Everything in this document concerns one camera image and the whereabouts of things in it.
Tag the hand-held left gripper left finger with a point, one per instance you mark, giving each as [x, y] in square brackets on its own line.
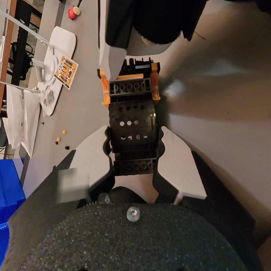
[91, 152]

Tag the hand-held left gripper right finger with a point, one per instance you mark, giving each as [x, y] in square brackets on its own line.
[180, 165]

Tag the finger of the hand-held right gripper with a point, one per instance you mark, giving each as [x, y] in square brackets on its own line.
[110, 63]

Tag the orange and black lego car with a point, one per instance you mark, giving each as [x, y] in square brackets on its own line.
[131, 116]

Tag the orange lego sticker sheet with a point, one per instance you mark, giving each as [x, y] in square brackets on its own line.
[65, 73]

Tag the red lego minifigure parts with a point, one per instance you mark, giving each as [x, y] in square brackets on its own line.
[72, 12]

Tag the person's right hand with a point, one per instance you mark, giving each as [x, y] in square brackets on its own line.
[149, 43]

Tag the white rounded board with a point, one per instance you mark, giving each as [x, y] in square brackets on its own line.
[63, 40]

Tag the white book stand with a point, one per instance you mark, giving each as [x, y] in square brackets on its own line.
[50, 69]

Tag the clear plastic parts bag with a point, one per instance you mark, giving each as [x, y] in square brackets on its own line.
[49, 98]

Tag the blue plastic bin with paper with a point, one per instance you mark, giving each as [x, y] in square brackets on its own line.
[10, 186]

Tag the black office chair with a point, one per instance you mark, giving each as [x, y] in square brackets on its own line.
[19, 59]

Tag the large blue plastic bin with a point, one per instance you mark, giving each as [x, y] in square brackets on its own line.
[3, 243]

